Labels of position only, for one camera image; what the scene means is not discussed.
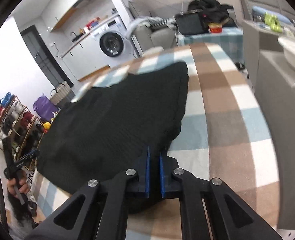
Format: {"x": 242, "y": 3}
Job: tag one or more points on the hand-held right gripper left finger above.
{"x": 147, "y": 172}

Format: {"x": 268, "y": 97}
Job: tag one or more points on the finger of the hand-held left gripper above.
{"x": 28, "y": 157}

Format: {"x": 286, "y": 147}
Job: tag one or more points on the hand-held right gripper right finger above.
{"x": 162, "y": 177}

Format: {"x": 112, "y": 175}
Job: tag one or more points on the black knit sweater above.
{"x": 112, "y": 125}

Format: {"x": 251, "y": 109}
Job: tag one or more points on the pile of black clothes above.
{"x": 210, "y": 7}

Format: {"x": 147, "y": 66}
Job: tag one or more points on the person's left hand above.
{"x": 25, "y": 183}

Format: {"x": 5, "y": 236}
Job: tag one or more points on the yellow soft item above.
{"x": 47, "y": 126}

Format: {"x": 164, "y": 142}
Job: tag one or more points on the wooden shoe rack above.
{"x": 15, "y": 122}

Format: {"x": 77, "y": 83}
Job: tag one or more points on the purple bag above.
{"x": 45, "y": 106}

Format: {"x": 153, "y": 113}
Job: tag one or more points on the grey fluffy rug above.
{"x": 22, "y": 230}

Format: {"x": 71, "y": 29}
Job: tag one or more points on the woven basket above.
{"x": 61, "y": 93}

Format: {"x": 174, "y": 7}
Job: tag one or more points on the plaid tablecloth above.
{"x": 225, "y": 130}

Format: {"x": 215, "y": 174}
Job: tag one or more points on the dark door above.
{"x": 45, "y": 55}

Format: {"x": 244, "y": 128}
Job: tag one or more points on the white kitchen counter cabinet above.
{"x": 87, "y": 60}

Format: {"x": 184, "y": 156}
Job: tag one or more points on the kitchen faucet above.
{"x": 74, "y": 35}

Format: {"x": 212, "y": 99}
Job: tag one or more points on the white washing machine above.
{"x": 111, "y": 43}

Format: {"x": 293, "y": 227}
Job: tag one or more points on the grey sofa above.
{"x": 160, "y": 37}

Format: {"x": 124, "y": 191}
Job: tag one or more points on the grey upholstered ledge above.
{"x": 275, "y": 85}

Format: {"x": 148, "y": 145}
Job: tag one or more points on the small table with teal cloth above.
{"x": 212, "y": 40}

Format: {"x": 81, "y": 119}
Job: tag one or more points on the red basket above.
{"x": 92, "y": 23}

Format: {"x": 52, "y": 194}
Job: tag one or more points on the grey garment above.
{"x": 140, "y": 22}

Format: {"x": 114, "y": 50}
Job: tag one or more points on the black microwave oven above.
{"x": 188, "y": 23}

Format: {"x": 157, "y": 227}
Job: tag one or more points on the red bowl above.
{"x": 215, "y": 28}

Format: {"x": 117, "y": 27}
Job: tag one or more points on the green toy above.
{"x": 272, "y": 21}

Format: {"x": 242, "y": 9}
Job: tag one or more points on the blue pillow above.
{"x": 258, "y": 11}

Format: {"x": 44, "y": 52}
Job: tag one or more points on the white wall cabinets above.
{"x": 62, "y": 12}

